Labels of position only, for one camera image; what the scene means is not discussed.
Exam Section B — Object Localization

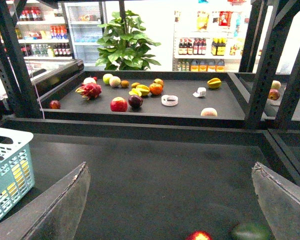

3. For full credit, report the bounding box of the light blue plastic basket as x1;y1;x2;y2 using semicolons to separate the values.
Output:
0;127;35;220

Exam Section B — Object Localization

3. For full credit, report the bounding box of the small red fruit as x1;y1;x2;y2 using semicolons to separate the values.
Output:
49;100;61;110

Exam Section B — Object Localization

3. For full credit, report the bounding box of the red apple near front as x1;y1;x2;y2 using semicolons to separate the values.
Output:
185;230;213;240

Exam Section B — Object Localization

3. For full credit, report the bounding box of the black display tray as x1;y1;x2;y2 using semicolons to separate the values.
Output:
40;71;249;128

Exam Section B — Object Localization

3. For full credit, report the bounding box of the large red apple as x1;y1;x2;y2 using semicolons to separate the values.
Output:
110;97;128;112

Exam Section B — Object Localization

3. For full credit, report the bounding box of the white pink dragon fruit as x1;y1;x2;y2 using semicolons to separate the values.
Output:
82;77;97;85

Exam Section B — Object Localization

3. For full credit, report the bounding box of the red yellow peach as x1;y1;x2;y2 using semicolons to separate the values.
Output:
153;78;165;87

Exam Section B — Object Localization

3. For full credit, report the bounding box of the orange tangerine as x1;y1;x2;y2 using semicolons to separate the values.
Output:
149;83;163;96

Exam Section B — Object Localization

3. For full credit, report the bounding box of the dark purple plum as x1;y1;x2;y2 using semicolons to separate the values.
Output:
128;94;143;108

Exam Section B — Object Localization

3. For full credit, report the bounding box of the black metal rack post left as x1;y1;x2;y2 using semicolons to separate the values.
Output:
0;0;43;118

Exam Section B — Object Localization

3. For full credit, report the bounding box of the small yellow orange fruit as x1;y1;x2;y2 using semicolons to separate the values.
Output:
131;82;140;89

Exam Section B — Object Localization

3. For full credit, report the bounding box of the pale apple on side shelf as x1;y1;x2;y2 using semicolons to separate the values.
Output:
271;80;282;90

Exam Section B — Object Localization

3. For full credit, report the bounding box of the white tape roll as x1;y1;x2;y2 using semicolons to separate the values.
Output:
161;94;179;107

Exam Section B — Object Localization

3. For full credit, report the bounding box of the green potted plant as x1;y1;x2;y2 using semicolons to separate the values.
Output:
95;10;161;71

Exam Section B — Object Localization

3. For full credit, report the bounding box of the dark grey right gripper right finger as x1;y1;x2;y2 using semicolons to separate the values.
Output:
251;162;300;240

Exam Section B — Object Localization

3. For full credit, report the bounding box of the black metal rack post right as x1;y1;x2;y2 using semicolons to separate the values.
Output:
244;0;300;129

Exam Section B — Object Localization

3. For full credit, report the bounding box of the yellow star fruit left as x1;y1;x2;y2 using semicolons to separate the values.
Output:
129;84;150;97

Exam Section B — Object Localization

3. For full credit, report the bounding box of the yellow mango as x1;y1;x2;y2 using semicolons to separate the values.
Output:
0;160;32;203

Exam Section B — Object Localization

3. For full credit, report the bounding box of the brown kiwi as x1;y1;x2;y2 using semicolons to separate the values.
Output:
120;80;130;88

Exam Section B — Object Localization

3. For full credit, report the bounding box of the green avocado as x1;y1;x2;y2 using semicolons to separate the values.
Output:
230;222;272;240

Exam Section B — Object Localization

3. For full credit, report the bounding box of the yellow star fruit right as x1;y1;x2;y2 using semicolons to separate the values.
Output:
207;77;222;89

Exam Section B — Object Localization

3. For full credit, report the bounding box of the left store shelf with drinks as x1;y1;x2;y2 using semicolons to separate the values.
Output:
6;0;73;61

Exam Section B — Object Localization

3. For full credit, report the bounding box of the pale peach fruit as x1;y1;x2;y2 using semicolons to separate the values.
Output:
200;107;218;117

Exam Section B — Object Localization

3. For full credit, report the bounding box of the green apple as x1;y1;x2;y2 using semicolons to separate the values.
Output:
102;73;113;85

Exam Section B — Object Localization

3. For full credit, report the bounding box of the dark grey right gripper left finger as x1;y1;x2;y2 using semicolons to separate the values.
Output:
0;162;91;240

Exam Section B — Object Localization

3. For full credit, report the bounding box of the yellow star fruit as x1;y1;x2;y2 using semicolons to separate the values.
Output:
207;77;222;89
129;84;150;97

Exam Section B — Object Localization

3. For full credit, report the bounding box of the black metal rack post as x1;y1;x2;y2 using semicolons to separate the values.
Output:
244;0;300;129
0;0;43;118

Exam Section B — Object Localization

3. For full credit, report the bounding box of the right store shelf with bottles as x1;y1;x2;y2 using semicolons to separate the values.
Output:
172;4;252;72

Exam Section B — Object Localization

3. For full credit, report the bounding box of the glass door refrigerator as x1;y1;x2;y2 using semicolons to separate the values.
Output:
62;0;107;70

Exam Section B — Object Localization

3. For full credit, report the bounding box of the red mango on side shelf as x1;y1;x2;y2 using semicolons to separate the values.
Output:
267;88;281;101

